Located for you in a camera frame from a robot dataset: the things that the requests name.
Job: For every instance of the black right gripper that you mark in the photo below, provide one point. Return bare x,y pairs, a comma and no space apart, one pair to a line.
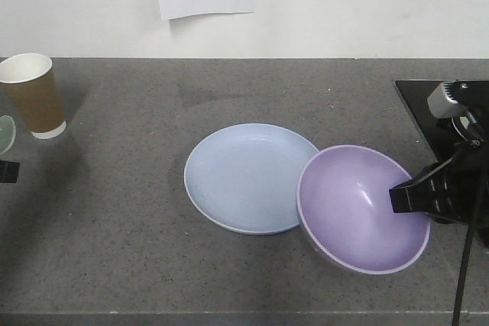
452,192

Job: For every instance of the light green plastic spoon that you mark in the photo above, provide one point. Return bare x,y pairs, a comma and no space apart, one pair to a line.
7,133

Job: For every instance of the brown paper cup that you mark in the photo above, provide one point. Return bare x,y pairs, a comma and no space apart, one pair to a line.
29,82

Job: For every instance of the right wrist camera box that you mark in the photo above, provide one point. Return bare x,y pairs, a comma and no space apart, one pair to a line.
442,103

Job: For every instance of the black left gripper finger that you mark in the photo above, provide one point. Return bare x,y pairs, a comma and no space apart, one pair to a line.
9,171

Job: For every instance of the purple plastic bowl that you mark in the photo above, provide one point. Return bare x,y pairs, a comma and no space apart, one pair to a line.
344,207

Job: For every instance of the black gas stove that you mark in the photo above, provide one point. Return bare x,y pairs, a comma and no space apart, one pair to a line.
443,135

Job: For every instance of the light blue plate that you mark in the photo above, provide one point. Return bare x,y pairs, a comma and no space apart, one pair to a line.
244,177

